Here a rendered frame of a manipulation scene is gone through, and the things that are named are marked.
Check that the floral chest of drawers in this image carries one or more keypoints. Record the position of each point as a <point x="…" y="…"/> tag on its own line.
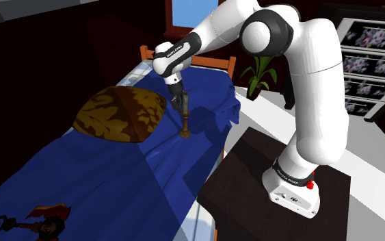
<point x="368" y="63"/>

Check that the brown yellow patterned pillow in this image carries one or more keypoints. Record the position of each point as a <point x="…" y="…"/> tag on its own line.
<point x="120" y="113"/>

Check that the bed with blue blanket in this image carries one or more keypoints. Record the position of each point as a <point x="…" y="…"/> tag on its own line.
<point x="112" y="173"/>

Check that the red black toy figure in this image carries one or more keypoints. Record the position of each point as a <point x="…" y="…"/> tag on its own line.
<point x="42" y="223"/>

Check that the dark robot stand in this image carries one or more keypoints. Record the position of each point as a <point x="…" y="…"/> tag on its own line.
<point x="245" y="200"/>

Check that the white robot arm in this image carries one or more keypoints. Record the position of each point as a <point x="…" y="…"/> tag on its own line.
<point x="315" y="83"/>

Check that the green potted plant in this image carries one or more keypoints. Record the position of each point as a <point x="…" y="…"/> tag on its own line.
<point x="259" y="75"/>

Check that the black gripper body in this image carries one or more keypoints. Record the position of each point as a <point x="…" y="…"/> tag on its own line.
<point x="176" y="89"/>

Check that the brass candlestick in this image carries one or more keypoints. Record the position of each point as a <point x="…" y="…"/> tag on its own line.
<point x="185" y="115"/>

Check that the red framed window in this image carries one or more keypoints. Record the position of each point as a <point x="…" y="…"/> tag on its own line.
<point x="187" y="16"/>

